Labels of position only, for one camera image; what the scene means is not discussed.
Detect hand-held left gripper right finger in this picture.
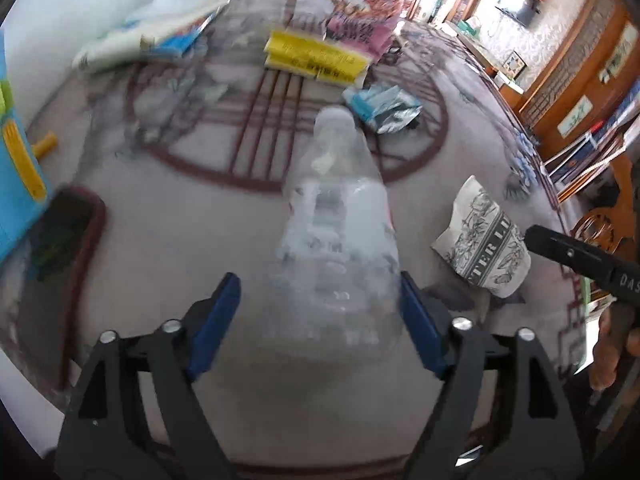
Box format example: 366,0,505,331
400,271,586,480

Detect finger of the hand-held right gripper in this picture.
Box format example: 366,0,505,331
524,225,612,288

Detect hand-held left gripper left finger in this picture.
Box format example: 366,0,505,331
54,272,242,480

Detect clear plastic bottle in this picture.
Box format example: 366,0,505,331
276,106,403,361

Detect person's right hand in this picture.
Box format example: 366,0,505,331
590,302,635,392

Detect wooden chair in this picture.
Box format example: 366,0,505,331
570,150,640,261

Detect crumpled printed paper cup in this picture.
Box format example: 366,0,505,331
431,176,532,298

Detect stack of posters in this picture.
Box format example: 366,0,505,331
545,122,628,198

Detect dark box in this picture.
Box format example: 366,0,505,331
27,186,107,391

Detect long low cabinet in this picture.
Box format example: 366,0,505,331
450,20,526,106

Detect blue silver wrapper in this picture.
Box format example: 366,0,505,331
342,85,422,134

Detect yellow plastic clip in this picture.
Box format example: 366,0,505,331
31,133,58,158

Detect blue toy stand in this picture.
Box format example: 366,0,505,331
0,30,55,263

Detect yellow flattened carton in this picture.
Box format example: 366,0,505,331
263,30,372,86

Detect stack of white books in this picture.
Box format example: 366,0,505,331
72,0,231,73

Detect pink snack bag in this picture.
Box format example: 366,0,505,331
325,0,401,61

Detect small picture frame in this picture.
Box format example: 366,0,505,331
502,51,527,78

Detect wall television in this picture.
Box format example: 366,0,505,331
495,0,543,26

